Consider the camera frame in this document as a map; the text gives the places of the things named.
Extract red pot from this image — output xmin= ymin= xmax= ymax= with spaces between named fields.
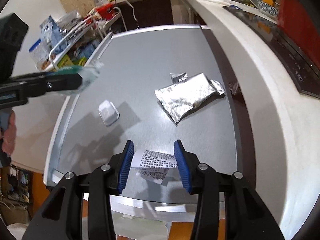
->
xmin=278 ymin=0 xmax=319 ymax=67

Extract white paper trash bag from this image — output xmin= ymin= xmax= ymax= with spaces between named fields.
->
xmin=112 ymin=211 xmax=171 ymax=240

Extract blue white package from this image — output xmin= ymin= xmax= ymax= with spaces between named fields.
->
xmin=40 ymin=15 xmax=66 ymax=53

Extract blue lid plastic jar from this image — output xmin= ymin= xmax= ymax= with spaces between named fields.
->
xmin=29 ymin=39 xmax=50 ymax=71

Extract white wire rack cart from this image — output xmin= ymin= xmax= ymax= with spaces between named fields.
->
xmin=35 ymin=5 xmax=127 ymax=72

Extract small torn foil piece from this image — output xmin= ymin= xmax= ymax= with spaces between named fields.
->
xmin=170 ymin=72 xmax=188 ymax=83

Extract white printed receipt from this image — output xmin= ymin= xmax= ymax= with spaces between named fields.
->
xmin=131 ymin=150 xmax=177 ymax=185

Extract red item on cart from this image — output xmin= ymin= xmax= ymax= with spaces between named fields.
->
xmin=95 ymin=3 xmax=116 ymax=21

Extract silver foil packet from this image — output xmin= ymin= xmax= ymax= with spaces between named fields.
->
xmin=155 ymin=73 xmax=225 ymax=123

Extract person left hand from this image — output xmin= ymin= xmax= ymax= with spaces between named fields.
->
xmin=1 ymin=111 xmax=17 ymax=156

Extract clear green zip bag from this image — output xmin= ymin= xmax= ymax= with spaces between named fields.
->
xmin=51 ymin=60 xmax=104 ymax=95

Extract black induction cooktop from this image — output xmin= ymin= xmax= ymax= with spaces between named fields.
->
xmin=223 ymin=5 xmax=319 ymax=98

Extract small white plastic tub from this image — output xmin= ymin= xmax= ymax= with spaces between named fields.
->
xmin=98 ymin=100 xmax=120 ymax=126

